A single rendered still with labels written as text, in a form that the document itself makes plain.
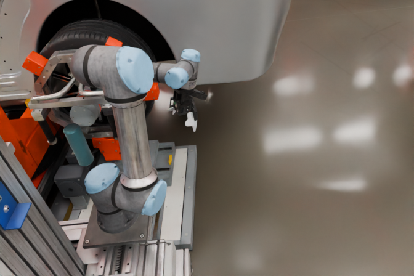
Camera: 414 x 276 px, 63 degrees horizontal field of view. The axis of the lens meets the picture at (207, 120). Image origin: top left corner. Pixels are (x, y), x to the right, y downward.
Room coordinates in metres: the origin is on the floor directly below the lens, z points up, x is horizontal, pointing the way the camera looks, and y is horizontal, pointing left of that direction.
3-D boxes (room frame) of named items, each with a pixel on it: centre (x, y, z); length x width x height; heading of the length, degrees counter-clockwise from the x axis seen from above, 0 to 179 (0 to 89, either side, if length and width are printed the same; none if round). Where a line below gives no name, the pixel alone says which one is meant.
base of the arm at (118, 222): (0.77, 0.37, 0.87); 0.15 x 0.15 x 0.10
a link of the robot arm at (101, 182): (0.77, 0.36, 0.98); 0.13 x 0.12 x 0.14; 66
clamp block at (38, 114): (1.36, 0.79, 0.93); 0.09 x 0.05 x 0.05; 175
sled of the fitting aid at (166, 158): (1.72, 0.53, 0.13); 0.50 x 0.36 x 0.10; 85
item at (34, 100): (1.44, 0.71, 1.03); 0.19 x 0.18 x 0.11; 175
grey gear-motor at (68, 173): (1.60, 0.85, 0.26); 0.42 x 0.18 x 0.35; 175
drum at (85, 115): (1.48, 0.61, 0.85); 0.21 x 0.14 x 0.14; 175
